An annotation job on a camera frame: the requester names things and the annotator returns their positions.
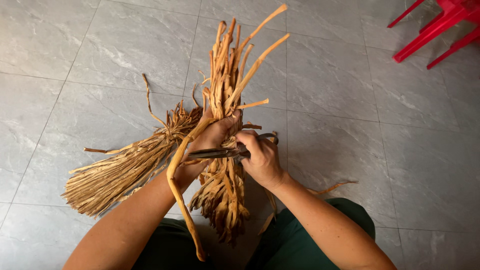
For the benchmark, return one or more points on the person's right hand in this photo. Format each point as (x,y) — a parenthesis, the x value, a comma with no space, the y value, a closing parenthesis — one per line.
(264,159)

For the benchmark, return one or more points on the person's left hand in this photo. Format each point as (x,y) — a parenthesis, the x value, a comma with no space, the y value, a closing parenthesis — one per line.
(210,140)

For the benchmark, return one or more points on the bundle of dried leaves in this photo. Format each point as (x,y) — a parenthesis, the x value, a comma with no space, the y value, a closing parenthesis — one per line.
(225,123)
(127,165)

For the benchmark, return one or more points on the dark metal scissors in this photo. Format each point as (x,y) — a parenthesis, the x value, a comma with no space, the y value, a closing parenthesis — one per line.
(230,151)

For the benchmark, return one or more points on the loose dried leaf strip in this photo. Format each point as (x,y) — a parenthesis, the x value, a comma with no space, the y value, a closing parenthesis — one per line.
(332,187)

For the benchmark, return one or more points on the tied bundle of dried leaves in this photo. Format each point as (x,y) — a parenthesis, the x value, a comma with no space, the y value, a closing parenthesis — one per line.
(127,165)

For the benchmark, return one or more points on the person's green trousers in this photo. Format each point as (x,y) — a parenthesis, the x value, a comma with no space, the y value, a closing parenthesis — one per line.
(292,243)

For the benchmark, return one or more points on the red plastic chair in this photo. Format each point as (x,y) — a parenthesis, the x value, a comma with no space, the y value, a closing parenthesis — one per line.
(438,26)

